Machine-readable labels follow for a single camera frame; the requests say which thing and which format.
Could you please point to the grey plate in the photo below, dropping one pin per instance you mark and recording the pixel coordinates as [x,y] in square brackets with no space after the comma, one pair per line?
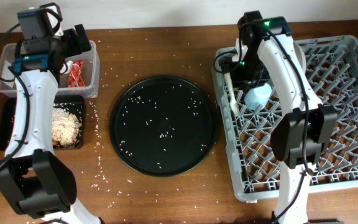
[300,56]

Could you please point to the light blue plastic cup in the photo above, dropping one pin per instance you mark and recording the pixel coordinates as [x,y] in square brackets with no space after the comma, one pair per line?
[258,96]

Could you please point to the grey dishwasher rack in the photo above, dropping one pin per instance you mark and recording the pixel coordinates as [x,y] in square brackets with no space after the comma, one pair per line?
[332,70]

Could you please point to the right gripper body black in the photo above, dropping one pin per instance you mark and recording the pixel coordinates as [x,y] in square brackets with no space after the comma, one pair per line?
[252,71]

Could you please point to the clear plastic bin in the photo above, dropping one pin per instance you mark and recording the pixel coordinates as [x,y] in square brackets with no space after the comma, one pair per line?
[90,74]

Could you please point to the oats and nuts food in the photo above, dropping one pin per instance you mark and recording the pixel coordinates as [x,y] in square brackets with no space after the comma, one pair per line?
[65,128]

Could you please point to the red snack wrapper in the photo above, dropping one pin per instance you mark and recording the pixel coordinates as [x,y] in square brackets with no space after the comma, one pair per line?
[76,75]

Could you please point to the round black tray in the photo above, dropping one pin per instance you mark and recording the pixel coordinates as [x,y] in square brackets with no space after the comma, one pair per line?
[163,126]

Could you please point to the black rectangular tray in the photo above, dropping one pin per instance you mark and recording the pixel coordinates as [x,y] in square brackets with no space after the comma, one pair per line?
[74,104]

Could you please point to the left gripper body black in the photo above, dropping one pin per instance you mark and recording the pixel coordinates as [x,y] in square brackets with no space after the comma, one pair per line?
[71,44]

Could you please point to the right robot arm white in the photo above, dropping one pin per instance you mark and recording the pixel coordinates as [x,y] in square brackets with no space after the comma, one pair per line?
[303,133]

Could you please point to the white tissue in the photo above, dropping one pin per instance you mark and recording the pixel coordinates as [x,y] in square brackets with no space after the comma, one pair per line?
[66,67]

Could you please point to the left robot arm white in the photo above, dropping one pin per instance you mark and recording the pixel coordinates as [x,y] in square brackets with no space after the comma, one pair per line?
[33,180]

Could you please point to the white plastic fork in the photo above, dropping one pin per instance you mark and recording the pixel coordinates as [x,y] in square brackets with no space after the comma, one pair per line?
[232,102]

